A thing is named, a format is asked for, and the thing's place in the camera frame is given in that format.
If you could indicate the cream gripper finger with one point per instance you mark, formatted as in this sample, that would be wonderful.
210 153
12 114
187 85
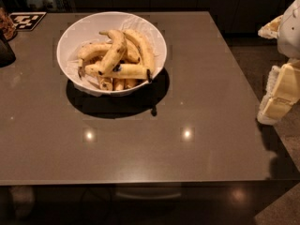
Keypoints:
270 30
282 92

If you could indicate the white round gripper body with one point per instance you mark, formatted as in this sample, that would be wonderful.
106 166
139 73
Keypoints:
291 32

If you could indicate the spotted yellow banana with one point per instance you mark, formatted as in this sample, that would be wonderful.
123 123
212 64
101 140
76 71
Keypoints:
115 53

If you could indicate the front horizontal yellow banana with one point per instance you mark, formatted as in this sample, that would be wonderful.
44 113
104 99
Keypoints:
122 71

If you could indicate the jar with brown contents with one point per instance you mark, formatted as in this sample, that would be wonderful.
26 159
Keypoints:
6 25

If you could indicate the left yellow banana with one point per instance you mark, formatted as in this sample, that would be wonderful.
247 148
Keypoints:
91 50

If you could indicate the black white fiducial marker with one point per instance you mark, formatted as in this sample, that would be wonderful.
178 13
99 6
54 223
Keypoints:
26 21

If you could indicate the white bowl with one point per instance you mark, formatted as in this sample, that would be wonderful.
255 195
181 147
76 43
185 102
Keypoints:
86 30

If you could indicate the dark object at left edge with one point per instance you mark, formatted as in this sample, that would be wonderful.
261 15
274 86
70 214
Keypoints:
7 56

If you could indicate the small banana pieces at bottom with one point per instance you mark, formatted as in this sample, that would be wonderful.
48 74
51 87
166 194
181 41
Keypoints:
114 84

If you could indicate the right curved yellow banana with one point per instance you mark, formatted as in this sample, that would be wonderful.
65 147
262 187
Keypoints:
144 47

